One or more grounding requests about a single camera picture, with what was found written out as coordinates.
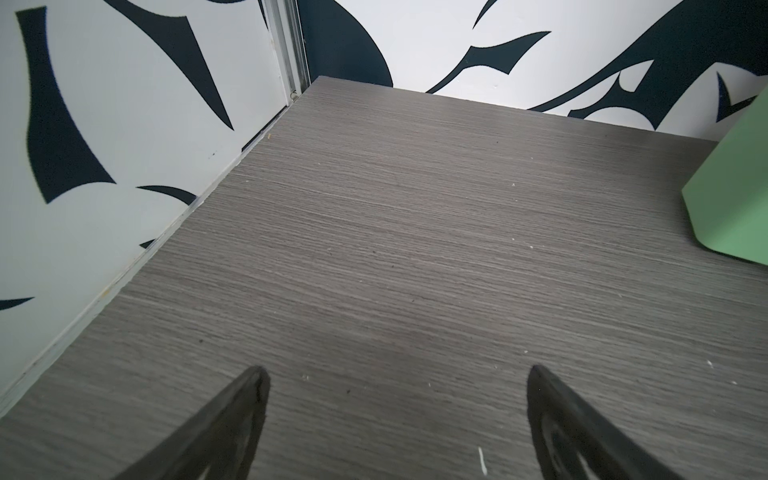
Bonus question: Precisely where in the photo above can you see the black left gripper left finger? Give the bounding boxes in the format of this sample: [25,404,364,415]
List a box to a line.
[116,366,270,479]

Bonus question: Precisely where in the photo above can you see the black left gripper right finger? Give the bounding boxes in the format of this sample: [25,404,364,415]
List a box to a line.
[527,364,681,479]

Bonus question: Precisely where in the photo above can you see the small green plastic bin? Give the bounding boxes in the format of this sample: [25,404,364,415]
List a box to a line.
[682,92,767,265]

